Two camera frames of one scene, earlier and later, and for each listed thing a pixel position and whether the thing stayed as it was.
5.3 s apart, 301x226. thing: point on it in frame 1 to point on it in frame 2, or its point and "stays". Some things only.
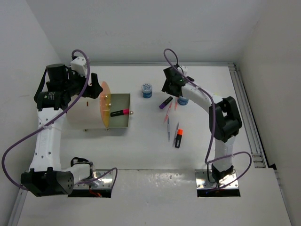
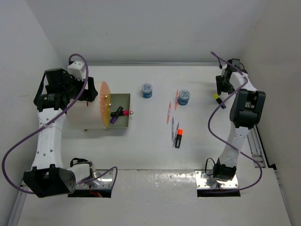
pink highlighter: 120,112 stays
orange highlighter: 179,133 stays
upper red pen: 176,105 stays
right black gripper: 166,89 to 220,87
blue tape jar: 146,89 stays
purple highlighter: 165,102 to 116,115
